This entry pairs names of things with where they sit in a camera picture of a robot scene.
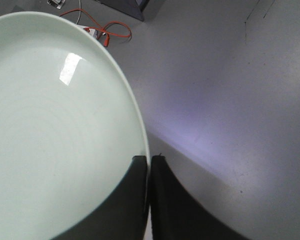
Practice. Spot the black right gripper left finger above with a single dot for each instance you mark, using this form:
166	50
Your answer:
124	213

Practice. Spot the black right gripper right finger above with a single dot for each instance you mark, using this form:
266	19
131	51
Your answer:
175	214

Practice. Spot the light green round plate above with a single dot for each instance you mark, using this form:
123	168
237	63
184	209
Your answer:
69	125

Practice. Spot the dark cabinet column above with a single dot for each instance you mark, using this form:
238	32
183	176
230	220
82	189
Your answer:
132	8

